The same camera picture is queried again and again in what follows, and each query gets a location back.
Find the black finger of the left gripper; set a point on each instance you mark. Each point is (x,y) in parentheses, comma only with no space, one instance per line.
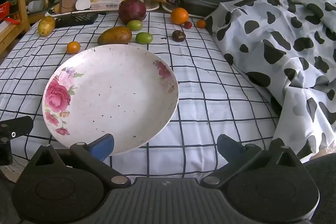
(14,128)

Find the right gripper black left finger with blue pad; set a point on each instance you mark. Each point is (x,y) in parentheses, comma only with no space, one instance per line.
(90,157)

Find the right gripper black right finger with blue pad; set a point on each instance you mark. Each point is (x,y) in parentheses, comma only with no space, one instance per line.
(239,158)

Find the small orange tangerine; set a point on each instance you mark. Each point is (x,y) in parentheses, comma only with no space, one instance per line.
(73,47)

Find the yellow potato-like fruit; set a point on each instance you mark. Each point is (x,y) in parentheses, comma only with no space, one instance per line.
(46,26)

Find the brown mango fruit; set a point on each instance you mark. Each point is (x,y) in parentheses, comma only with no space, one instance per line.
(115,35)

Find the green fruit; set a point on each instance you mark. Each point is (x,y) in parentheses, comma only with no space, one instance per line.
(144,38)
(135,25)

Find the dark brown round fruit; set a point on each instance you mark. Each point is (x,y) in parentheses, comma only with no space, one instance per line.
(178,36)

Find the small red fruit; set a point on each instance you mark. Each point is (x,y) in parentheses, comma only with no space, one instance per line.
(188,25)

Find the checkered tablecloth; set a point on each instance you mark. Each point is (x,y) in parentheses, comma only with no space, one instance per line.
(213,99)

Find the white floral plate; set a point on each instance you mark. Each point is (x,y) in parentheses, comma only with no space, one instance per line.
(122,90)

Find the wooden chair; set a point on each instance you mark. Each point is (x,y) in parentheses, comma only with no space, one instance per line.
(19,25)

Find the cow print cloth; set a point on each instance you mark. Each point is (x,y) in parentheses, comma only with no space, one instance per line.
(286,50)

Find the small orange kumquat right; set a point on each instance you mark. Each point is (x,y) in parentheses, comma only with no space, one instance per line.
(201,23)

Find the white cylinder bottle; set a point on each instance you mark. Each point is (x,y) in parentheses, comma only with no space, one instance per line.
(81,5)

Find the large orange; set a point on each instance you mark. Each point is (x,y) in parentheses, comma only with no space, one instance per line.
(179,16)

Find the yellow white box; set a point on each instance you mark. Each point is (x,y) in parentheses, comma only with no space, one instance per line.
(105,4)

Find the dark grey zipper case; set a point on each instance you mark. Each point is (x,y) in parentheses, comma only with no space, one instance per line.
(201,8)

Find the white oval tray left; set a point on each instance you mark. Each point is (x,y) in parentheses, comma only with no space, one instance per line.
(150,6)

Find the white oval tray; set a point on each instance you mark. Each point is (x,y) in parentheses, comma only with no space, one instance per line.
(150,6)
(168,8)

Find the white oval tray right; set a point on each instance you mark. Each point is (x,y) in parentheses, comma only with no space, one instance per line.
(168,8)

